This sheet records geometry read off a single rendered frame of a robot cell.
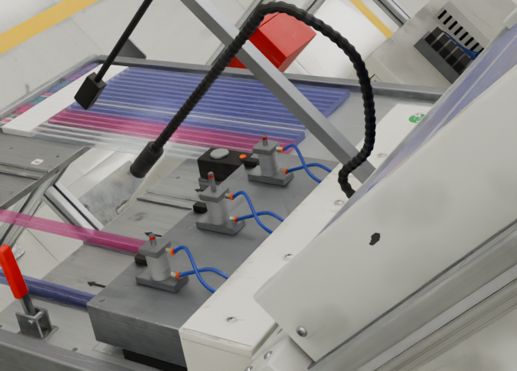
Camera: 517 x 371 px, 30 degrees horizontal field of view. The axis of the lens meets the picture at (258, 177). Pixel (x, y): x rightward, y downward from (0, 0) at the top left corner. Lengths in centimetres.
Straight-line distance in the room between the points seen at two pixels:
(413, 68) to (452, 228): 182
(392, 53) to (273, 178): 133
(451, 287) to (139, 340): 43
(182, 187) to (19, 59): 145
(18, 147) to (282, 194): 54
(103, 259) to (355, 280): 53
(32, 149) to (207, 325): 67
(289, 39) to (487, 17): 97
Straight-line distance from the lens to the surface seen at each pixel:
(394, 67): 239
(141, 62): 170
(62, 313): 110
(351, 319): 71
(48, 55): 273
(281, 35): 196
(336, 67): 330
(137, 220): 123
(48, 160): 145
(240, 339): 86
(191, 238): 105
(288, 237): 99
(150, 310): 96
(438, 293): 63
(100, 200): 250
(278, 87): 97
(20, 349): 105
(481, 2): 285
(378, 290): 68
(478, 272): 61
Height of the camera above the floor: 196
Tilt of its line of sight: 44 degrees down
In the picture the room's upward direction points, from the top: 44 degrees clockwise
